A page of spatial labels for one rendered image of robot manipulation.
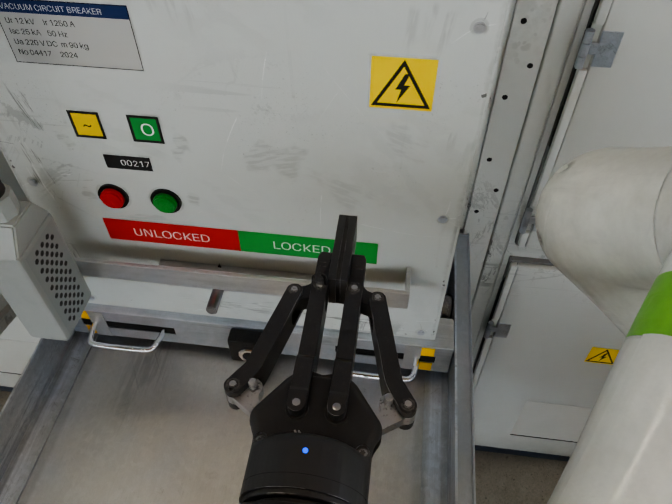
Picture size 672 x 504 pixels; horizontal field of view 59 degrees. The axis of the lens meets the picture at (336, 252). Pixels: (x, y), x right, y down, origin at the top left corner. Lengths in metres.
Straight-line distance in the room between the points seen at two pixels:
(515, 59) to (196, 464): 0.67
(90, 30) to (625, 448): 0.50
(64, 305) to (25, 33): 0.30
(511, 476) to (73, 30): 1.51
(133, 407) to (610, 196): 0.65
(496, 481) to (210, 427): 1.06
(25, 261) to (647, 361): 0.55
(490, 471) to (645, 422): 1.40
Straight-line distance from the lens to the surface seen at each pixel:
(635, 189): 0.48
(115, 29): 0.57
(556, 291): 1.15
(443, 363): 0.83
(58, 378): 0.93
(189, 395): 0.86
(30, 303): 0.72
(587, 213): 0.51
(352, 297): 0.43
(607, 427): 0.38
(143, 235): 0.73
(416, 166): 0.58
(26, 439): 0.90
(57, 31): 0.59
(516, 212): 1.02
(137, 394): 0.88
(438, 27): 0.50
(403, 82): 0.53
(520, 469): 1.78
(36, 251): 0.68
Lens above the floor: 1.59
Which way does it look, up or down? 48 degrees down
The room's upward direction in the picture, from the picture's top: straight up
